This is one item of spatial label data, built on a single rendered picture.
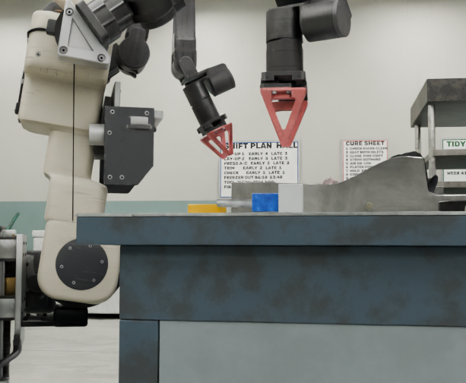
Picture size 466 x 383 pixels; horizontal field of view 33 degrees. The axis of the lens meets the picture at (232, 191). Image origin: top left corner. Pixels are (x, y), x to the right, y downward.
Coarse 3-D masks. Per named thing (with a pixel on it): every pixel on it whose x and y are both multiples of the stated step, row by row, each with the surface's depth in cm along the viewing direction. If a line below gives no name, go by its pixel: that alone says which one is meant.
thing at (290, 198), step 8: (280, 184) 115; (288, 184) 115; (296, 184) 115; (280, 192) 115; (288, 192) 115; (296, 192) 115; (224, 200) 118; (232, 200) 118; (240, 200) 118; (248, 200) 118; (256, 200) 116; (264, 200) 116; (272, 200) 116; (280, 200) 115; (288, 200) 115; (296, 200) 115; (256, 208) 116; (264, 208) 116; (272, 208) 116; (280, 208) 115; (288, 208) 115; (296, 208) 115
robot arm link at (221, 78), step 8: (184, 56) 192; (184, 64) 192; (192, 64) 193; (224, 64) 197; (184, 72) 192; (192, 72) 192; (200, 72) 194; (208, 72) 196; (216, 72) 196; (224, 72) 196; (184, 80) 194; (216, 80) 195; (224, 80) 195; (232, 80) 196; (216, 88) 195; (224, 88) 196; (232, 88) 198; (216, 96) 197
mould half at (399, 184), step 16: (384, 160) 149; (400, 160) 148; (416, 160) 148; (368, 176) 149; (384, 176) 149; (400, 176) 148; (416, 176) 148; (240, 192) 154; (256, 192) 153; (272, 192) 153; (304, 192) 151; (320, 192) 151; (336, 192) 150; (352, 192) 150; (368, 192) 149; (384, 192) 148; (400, 192) 148; (416, 192) 147; (240, 208) 154; (304, 208) 151; (320, 208) 151; (336, 208) 150; (352, 208) 149; (384, 208) 148; (400, 208) 148; (416, 208) 147; (432, 208) 147
